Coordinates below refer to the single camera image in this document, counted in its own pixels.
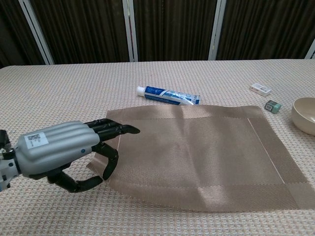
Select beige woven tablecloth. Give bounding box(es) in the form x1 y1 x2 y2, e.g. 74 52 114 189
0 58 315 236

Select small white eraser box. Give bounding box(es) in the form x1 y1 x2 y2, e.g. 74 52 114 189
250 83 273 97

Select dark brown curtain panel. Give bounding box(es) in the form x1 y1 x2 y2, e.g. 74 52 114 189
216 0 315 61
132 0 219 62
30 0 130 65
0 0 47 69

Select small green cube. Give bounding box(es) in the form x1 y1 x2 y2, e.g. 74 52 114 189
265 100 283 114

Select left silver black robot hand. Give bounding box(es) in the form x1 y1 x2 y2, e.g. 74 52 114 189
14 118 141 194

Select blue white toothpaste tube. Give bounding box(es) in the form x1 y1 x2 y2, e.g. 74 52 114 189
136 85 201 106

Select grey metal frame post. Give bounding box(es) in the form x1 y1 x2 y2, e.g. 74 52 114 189
208 0 227 61
18 0 55 65
304 38 315 59
122 0 139 62

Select light brown bowl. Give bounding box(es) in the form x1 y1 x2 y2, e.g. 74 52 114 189
291 97 315 137

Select brown woven placemat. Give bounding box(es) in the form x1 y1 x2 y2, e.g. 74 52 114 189
86 104 311 214

